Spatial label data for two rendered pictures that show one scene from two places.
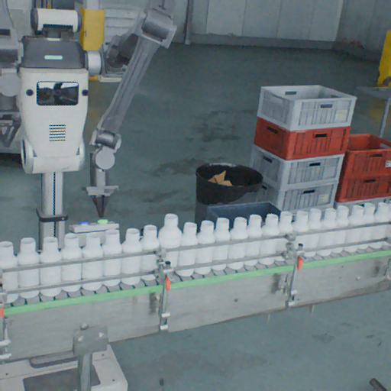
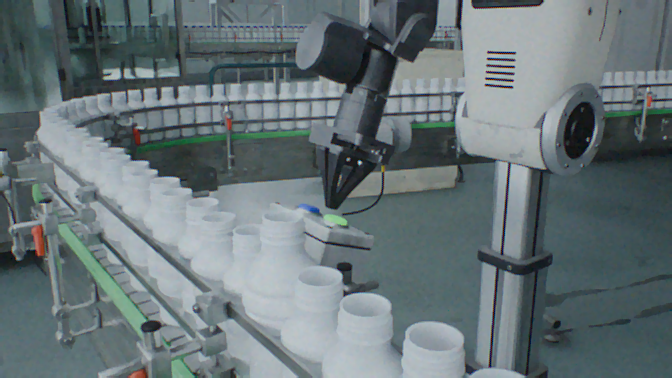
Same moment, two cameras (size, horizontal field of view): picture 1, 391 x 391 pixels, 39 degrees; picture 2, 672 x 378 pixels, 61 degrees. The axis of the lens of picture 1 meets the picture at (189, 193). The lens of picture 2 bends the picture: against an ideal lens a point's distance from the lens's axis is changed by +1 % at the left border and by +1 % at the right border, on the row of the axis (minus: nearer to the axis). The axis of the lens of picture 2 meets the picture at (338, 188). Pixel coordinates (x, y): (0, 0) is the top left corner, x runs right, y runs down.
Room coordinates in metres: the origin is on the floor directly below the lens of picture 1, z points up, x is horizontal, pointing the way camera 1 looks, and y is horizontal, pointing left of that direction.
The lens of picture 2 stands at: (1.42, -0.41, 1.35)
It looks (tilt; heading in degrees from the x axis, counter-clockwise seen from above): 16 degrees down; 80
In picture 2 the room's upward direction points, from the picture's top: straight up
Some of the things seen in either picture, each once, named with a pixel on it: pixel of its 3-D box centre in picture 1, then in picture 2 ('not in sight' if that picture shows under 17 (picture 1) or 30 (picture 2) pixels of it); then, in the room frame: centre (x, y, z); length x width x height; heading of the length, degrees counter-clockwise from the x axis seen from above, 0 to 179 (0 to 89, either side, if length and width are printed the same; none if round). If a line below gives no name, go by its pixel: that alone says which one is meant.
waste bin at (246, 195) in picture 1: (223, 217); not in sight; (3.39, -0.25, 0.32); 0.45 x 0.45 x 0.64
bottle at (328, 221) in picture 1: (326, 231); not in sight; (1.71, -0.48, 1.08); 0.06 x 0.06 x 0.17
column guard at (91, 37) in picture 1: (91, 43); not in sight; (9.04, 1.86, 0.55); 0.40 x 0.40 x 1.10; 26
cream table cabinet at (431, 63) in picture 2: not in sight; (387, 119); (2.72, 4.34, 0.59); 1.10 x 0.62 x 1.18; 8
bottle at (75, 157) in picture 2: not in sight; (84, 178); (1.13, 0.67, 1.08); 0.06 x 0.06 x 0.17
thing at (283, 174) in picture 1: (295, 162); not in sight; (4.04, -0.79, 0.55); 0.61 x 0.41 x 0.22; 123
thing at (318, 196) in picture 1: (291, 189); not in sight; (4.04, -0.79, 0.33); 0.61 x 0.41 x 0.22; 123
